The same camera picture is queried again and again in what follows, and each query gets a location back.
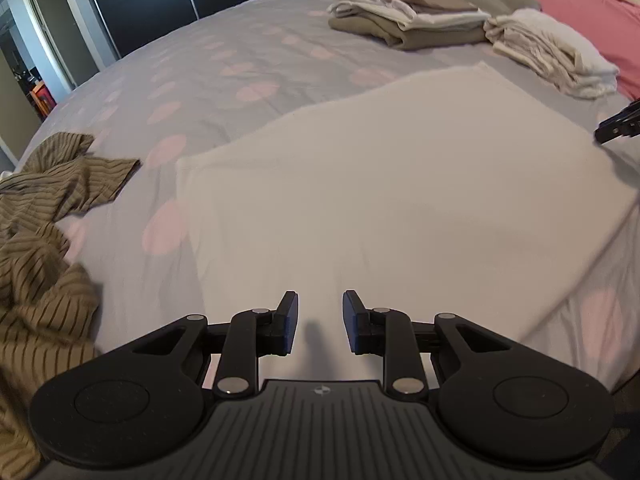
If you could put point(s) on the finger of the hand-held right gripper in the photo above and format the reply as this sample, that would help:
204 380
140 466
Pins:
620 125

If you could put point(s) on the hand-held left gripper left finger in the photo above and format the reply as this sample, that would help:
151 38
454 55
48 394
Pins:
290 322

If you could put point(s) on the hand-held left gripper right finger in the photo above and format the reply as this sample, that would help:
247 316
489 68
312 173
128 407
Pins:
349 322

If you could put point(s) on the white t-shirt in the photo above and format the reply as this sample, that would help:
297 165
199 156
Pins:
400 185

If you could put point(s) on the pile of folded white clothes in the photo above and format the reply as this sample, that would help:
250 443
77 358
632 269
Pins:
545 50

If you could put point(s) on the pink pillow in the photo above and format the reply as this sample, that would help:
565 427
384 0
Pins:
575 10

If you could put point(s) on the grey-green cloth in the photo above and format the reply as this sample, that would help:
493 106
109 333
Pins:
505 0

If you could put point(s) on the folded khaki garment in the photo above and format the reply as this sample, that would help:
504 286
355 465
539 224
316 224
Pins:
425 37

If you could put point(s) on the striped brown garment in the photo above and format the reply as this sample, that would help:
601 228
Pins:
40 270

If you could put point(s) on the grey pink-dotted bed sheet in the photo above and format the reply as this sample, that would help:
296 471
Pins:
200 60

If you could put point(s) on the orange furniture piece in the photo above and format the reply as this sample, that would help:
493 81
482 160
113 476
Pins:
41 99

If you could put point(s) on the black wardrobe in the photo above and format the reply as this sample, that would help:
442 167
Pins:
150 5

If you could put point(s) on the beige door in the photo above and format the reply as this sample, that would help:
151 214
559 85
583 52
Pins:
15 110

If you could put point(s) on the white door frame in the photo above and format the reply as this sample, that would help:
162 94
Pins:
75 20

